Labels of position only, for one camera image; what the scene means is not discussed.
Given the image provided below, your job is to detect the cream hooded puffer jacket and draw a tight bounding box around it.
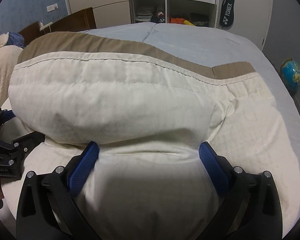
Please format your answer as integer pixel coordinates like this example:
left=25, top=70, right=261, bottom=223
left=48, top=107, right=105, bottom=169
left=8, top=32, right=300, bottom=239

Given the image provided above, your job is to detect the cream waffle knit blanket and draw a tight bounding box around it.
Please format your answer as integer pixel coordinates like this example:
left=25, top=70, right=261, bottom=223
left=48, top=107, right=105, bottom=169
left=0, top=33, right=23, bottom=107

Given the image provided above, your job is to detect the blue pillow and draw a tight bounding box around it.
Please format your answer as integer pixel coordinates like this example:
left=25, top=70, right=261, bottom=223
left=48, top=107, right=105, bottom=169
left=7, top=32, right=24, bottom=48

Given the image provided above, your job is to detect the blue world globe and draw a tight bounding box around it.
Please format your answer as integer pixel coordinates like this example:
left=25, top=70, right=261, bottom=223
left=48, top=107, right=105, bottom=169
left=279, top=59, right=300, bottom=93

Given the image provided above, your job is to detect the light blue bed sheet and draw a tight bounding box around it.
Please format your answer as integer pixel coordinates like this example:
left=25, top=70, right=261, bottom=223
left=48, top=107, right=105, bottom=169
left=87, top=23, right=300, bottom=158

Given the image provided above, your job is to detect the white power strip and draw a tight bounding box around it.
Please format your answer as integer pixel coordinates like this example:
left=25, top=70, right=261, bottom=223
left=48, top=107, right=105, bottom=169
left=39, top=22, right=53, bottom=31

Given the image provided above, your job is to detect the dark wooden headboard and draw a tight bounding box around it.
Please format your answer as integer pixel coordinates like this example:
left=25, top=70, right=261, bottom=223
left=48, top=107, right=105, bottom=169
left=19, top=8, right=97, bottom=46

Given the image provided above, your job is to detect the black Yonex racket bag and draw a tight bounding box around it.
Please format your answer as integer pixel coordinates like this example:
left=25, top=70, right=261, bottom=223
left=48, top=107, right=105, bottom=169
left=219, top=0, right=235, bottom=29

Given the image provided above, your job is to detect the yellow orange bag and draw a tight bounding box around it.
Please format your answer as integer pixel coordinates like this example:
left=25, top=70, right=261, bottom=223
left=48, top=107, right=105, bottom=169
left=170, top=18, right=195, bottom=26

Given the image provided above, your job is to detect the white room door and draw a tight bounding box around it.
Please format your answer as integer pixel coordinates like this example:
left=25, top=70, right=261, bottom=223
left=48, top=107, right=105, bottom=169
left=228, top=0, right=273, bottom=50

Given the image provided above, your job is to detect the white open wardrobe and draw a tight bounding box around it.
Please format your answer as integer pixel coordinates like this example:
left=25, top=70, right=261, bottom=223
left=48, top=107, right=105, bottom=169
left=65, top=0, right=223, bottom=28

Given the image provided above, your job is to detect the white wall socket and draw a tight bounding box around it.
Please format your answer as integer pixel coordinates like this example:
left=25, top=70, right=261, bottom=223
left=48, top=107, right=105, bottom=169
left=46, top=3, right=58, bottom=12

